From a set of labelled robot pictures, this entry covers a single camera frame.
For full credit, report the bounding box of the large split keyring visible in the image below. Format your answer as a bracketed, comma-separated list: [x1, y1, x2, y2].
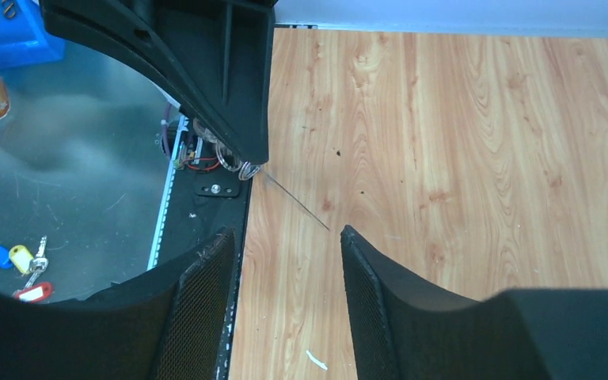
[215, 142, 243, 173]

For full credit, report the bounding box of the blue plastic bin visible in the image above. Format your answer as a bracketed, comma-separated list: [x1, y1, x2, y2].
[0, 0, 66, 70]

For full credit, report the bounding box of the bunch of tagged keys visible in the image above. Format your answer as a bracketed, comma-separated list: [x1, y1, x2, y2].
[0, 235, 54, 303]

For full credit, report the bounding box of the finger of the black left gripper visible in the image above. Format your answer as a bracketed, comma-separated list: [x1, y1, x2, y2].
[40, 0, 276, 165]

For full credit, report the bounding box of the metal key organizer plate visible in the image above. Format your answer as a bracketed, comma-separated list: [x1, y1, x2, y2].
[261, 169, 331, 232]

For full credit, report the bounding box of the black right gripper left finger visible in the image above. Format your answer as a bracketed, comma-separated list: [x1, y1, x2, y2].
[0, 228, 235, 379]

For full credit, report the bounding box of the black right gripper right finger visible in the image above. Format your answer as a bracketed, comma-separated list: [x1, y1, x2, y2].
[340, 226, 608, 379]

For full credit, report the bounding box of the small split ring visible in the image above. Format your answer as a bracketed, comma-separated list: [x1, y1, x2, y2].
[237, 161, 263, 183]

